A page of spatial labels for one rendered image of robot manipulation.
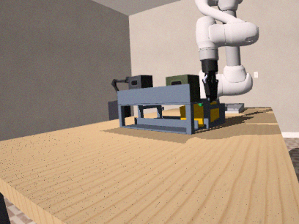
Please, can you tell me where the yellow bin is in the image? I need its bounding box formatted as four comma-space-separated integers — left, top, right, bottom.
180, 102, 219, 127

